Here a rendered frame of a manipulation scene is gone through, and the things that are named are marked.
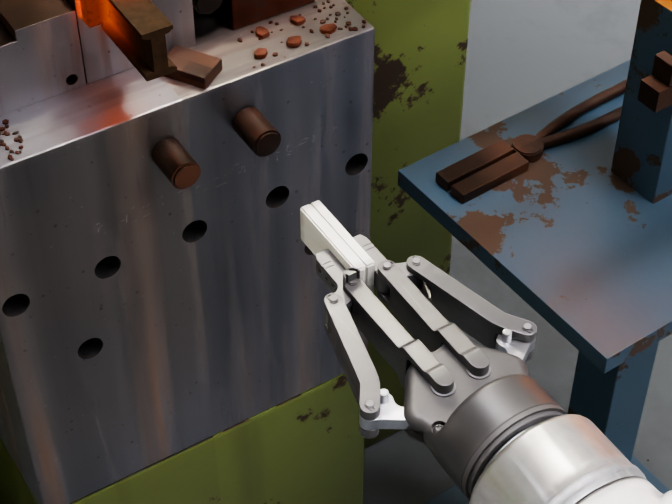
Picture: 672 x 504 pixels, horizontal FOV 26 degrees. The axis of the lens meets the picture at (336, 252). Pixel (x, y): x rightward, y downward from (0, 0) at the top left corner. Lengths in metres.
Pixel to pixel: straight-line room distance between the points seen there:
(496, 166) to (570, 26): 1.47
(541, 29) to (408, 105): 1.20
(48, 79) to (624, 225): 0.55
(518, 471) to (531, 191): 0.65
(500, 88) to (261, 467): 1.26
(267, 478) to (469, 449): 0.83
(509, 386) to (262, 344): 0.66
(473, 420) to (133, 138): 0.49
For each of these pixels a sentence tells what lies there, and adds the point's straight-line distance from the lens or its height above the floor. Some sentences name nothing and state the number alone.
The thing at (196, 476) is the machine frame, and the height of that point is 0.42.
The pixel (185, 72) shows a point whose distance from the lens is 1.22.
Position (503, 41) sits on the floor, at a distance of 2.82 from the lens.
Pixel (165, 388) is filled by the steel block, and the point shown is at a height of 0.58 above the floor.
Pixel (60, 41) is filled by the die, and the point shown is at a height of 0.97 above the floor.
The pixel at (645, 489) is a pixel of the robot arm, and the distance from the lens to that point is 0.80.
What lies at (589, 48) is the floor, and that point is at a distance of 2.83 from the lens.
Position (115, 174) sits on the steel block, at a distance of 1.22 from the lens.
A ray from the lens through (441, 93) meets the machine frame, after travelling 1.70.
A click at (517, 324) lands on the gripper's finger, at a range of 0.90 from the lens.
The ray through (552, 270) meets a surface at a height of 0.72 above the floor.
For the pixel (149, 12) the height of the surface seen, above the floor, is 1.02.
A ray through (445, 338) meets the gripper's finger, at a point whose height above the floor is 1.02.
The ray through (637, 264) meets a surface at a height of 0.72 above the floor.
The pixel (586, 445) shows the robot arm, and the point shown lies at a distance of 0.81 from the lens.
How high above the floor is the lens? 1.67
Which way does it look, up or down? 45 degrees down
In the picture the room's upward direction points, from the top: straight up
